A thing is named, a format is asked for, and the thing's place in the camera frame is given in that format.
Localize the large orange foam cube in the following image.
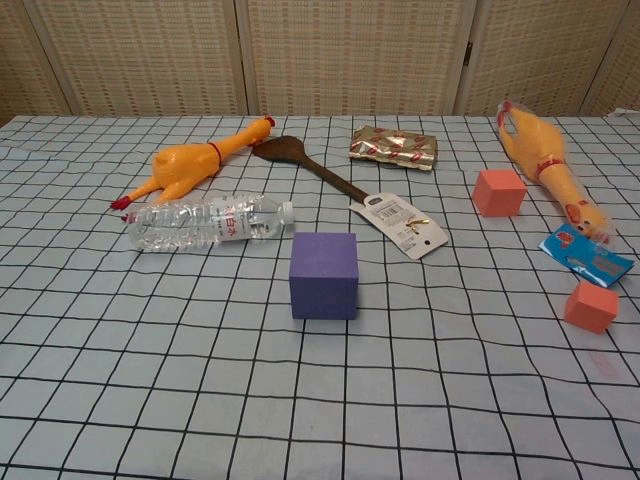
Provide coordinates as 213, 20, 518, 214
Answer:
472, 169, 528, 218

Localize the small orange foam cube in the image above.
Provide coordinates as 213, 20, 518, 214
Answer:
564, 280, 620, 332

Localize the purple foam cube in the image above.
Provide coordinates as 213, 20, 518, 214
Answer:
289, 231, 359, 321

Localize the white paper spatula tag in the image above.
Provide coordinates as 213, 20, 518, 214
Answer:
348, 192, 449, 260

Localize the dark wooden spatula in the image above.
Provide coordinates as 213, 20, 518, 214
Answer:
251, 135, 374, 204

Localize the gold foil snack packet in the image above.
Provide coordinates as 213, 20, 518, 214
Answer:
348, 124, 440, 173

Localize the clear plastic water bottle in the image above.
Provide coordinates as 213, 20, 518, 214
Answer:
127, 193, 295, 254

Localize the bare yellow rubber chicken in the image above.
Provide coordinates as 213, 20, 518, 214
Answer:
110, 115, 277, 211

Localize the beige woven folding screen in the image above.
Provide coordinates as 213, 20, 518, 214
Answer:
0, 0, 640, 119

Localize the checkered light blue tablecloth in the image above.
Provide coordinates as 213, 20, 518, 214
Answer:
0, 114, 640, 480

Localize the bagged yellow rubber chicken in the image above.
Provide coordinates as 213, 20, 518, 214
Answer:
495, 99, 612, 244

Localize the blue printed package card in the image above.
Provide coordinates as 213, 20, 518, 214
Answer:
537, 223, 635, 289

